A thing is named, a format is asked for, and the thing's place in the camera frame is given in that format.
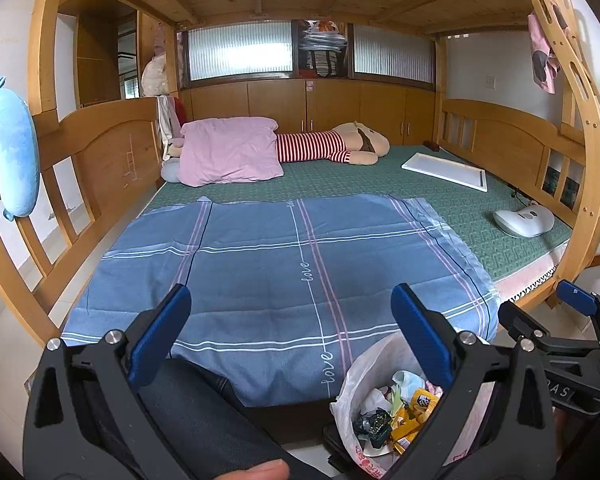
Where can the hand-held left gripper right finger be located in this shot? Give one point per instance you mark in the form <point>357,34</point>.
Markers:
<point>422,335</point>

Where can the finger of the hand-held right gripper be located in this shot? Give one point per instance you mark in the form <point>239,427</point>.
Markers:
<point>577,297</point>
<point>522,330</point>

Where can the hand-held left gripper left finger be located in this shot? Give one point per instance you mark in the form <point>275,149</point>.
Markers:
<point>160,330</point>

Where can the light blue face mask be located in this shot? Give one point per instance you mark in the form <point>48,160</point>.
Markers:
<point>405,380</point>

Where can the white plastic trash bag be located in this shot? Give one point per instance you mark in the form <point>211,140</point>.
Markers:
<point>365,370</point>

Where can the yellow wrapper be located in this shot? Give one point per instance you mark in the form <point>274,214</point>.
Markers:
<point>415,410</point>

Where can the dark green foil wrapper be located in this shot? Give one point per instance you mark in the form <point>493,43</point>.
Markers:
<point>375,425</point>

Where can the person's right hand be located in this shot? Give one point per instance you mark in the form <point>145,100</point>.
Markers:
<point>561,427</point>

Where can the person's left hand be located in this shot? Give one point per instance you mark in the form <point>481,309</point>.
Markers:
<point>250,472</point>

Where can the white handheld vacuum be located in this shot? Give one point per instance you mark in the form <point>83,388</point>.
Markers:
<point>522,220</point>

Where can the blue checked blanket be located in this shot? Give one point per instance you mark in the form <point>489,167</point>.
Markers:
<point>255,270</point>

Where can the black stool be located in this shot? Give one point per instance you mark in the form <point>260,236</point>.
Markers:
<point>337,447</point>

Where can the light blue cushion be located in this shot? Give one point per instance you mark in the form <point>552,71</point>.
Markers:
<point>171,172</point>

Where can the green bed mat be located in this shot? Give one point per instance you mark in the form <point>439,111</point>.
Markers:
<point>380,180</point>

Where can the white flat board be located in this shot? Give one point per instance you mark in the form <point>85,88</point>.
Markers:
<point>440,167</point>

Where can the small brown object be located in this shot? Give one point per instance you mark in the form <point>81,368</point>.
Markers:
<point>432,146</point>

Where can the pink pillow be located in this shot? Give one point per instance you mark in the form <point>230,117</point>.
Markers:
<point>230,150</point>

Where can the white hanging cloth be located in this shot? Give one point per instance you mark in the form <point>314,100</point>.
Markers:
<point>166,120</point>

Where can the striped plush doll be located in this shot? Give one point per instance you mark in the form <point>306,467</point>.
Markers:
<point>310,146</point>

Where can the blue plush neck pillow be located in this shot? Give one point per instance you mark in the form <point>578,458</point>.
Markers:
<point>12,150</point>

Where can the pink hanging cloth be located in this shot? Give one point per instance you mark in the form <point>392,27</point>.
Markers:
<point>542,55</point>

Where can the wooden cabinet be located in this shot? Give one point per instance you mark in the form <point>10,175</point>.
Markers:
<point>275,105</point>

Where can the wooden wardrobe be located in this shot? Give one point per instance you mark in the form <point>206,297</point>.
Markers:
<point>95,70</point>

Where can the frosted glass window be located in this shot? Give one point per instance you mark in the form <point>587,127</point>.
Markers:
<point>240,50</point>
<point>392,52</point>

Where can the stack of stored bags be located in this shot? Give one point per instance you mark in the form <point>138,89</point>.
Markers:
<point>322,50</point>

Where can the wooden bunk bed frame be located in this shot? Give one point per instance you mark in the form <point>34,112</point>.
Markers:
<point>90,150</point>

